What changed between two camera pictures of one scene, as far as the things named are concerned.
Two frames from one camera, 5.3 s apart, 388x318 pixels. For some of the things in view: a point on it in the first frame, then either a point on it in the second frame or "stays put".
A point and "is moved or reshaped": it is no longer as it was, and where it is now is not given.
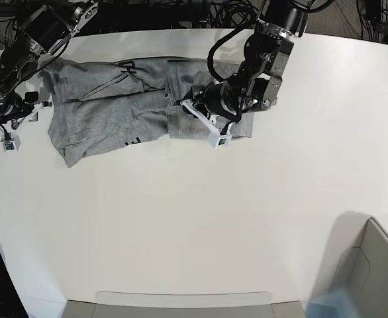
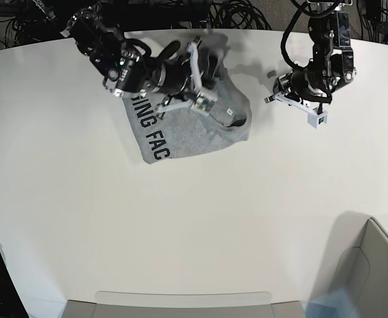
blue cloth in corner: (337, 303) stays put
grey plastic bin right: (361, 258) stays put
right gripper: (218, 103) → (297, 87)
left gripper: (8, 105) → (182, 77)
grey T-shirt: (106, 103) is moved or reshaped
